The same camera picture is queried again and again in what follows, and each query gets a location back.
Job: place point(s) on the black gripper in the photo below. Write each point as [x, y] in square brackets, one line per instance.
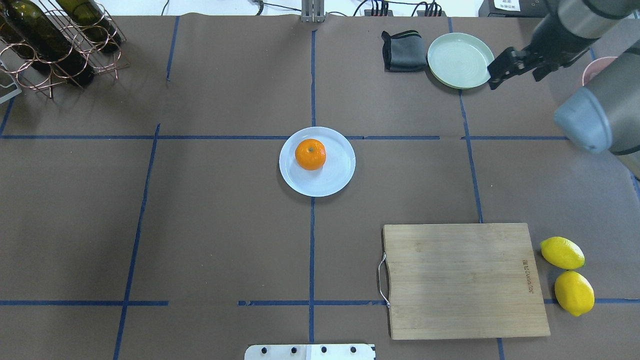
[541, 54]

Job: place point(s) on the orange fruit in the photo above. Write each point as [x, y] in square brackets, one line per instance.
[310, 154]

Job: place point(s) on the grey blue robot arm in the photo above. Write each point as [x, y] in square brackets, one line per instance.
[603, 114]

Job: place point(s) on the mint green plate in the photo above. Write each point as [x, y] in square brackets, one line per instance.
[459, 60]

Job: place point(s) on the light blue plate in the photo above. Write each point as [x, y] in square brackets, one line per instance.
[329, 179]

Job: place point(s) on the white mounting plate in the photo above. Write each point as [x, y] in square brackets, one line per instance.
[327, 351]

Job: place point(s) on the pink bowl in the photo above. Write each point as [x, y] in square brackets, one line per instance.
[595, 67]

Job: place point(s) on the dark folded cloth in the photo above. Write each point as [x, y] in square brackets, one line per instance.
[403, 52]

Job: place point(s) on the black power strip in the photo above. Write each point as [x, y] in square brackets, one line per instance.
[400, 8]

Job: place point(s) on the left yellow lemon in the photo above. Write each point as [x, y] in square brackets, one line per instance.
[562, 253]

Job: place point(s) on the yellow lemon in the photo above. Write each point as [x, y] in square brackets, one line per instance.
[562, 253]
[574, 293]

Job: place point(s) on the wooden cutting board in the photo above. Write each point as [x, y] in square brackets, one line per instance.
[462, 281]

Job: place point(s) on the right yellow lemon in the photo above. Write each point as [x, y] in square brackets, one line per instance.
[574, 293]

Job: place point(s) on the dark wine bottle middle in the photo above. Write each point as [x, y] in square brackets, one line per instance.
[93, 23]

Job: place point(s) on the dark wine bottle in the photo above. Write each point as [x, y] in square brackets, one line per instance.
[49, 42]
[93, 23]
[16, 42]

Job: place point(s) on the dark wine bottle front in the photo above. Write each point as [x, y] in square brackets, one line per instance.
[49, 42]

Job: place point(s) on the dark wine bottle rear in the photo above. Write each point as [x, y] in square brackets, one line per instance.
[16, 42]

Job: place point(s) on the aluminium frame post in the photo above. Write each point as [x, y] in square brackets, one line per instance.
[313, 11]

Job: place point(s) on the copper wire bottle rack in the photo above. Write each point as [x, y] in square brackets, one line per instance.
[38, 75]

